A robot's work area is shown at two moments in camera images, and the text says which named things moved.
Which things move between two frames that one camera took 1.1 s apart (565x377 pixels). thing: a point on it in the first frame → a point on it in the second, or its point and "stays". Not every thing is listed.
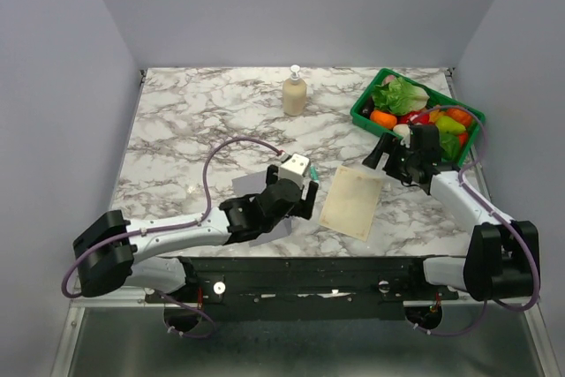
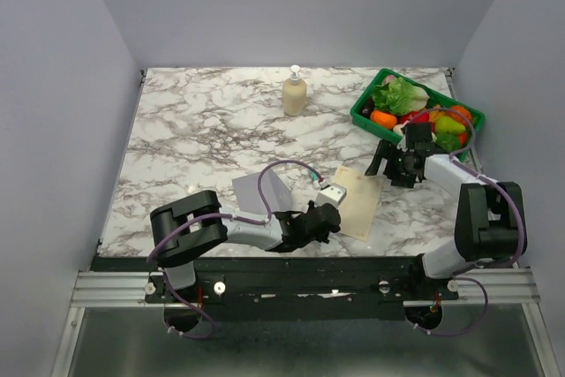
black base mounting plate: x=303 y=289 stays
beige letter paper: x=350 y=202 stays
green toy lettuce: x=399 y=96 stays
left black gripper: x=304 y=207 → x=323 y=238
